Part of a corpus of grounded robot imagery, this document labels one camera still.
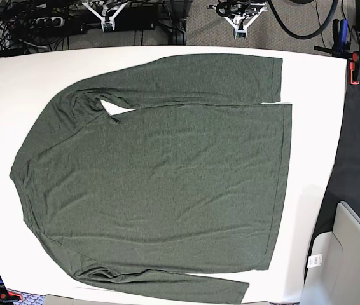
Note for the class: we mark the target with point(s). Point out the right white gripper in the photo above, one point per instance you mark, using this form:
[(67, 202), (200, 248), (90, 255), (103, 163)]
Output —
[(106, 11)]

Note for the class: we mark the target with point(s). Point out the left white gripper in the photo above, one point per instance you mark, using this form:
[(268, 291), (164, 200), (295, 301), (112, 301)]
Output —
[(239, 14)]

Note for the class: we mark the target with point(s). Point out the green long-sleeve T-shirt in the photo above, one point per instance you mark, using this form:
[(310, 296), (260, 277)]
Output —
[(155, 179)]

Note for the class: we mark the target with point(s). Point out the red clamp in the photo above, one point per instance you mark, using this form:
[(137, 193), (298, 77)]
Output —
[(354, 68)]

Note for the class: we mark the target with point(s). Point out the grey plastic bin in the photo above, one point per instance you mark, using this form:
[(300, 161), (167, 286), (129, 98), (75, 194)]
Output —
[(333, 275)]

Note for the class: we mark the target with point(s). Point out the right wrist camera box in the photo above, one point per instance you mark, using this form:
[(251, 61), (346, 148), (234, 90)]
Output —
[(107, 27)]

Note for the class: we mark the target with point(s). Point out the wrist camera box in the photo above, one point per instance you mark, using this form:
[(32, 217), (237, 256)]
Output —
[(240, 34), (107, 27)]

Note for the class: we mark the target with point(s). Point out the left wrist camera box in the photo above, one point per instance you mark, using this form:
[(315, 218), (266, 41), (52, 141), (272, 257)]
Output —
[(240, 34)]

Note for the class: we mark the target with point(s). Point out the blue handled tool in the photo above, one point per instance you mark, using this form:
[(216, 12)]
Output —
[(342, 38)]

